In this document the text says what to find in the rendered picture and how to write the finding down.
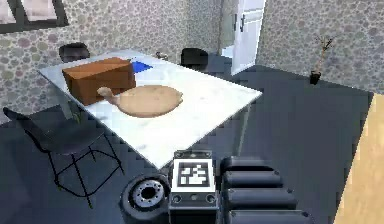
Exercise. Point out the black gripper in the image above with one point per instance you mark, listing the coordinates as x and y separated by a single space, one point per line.
146 196

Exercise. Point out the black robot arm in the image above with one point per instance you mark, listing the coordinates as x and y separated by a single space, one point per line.
246 190

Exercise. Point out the white dining table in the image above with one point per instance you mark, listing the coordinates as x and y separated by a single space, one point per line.
186 113

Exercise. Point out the tan wooden serving board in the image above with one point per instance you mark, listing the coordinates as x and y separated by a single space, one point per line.
146 100

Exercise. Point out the brown cardboard box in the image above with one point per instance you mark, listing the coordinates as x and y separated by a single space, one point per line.
100 78

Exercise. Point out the blue flat book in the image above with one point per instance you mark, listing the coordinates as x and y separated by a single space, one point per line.
140 66

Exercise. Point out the small grey tabletop object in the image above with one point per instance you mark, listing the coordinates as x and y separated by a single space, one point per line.
161 55

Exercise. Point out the white room door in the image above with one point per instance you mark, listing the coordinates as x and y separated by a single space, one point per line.
247 35

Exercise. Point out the dark framed window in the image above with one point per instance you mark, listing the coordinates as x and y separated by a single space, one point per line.
30 13

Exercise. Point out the thin plant in black pot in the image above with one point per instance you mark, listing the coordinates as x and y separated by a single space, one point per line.
318 63

